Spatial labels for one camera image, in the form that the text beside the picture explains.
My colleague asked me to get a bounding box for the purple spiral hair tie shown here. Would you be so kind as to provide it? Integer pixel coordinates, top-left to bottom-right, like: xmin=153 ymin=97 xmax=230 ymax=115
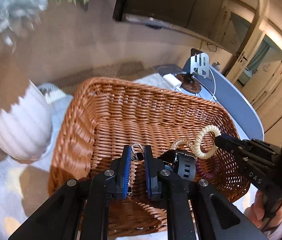
xmin=195 ymin=155 xmax=223 ymax=181

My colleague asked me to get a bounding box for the cream spiral hair tie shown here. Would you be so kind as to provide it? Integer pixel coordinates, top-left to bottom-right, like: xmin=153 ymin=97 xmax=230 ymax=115
xmin=194 ymin=125 xmax=222 ymax=160

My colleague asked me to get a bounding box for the black smart watch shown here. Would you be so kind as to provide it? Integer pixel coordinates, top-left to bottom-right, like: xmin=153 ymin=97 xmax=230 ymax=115
xmin=159 ymin=149 xmax=196 ymax=181

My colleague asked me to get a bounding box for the person's right hand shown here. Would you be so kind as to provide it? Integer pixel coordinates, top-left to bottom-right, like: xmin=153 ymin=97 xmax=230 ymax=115
xmin=244 ymin=190 xmax=282 ymax=233

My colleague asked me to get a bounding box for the wooden door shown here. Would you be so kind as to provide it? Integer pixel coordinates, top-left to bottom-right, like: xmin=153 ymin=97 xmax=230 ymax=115
xmin=214 ymin=0 xmax=282 ymax=111

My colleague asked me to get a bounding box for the white ribbed ceramic vase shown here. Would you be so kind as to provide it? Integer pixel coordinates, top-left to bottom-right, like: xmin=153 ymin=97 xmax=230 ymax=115
xmin=0 ymin=82 xmax=53 ymax=161

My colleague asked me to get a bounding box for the white phone stand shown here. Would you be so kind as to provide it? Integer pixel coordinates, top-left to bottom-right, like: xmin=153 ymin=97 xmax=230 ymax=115
xmin=180 ymin=48 xmax=211 ymax=93

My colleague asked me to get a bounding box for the brown wicker basket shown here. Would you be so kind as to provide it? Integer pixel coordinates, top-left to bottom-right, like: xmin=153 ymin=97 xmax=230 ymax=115
xmin=48 ymin=77 xmax=250 ymax=238

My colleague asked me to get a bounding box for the black flat screen television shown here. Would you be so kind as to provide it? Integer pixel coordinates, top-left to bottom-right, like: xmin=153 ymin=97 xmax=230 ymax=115
xmin=113 ymin=0 xmax=196 ymax=28

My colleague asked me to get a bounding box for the white charger with cable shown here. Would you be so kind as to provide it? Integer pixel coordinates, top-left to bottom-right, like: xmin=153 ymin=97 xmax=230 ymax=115
xmin=157 ymin=64 xmax=217 ymax=102

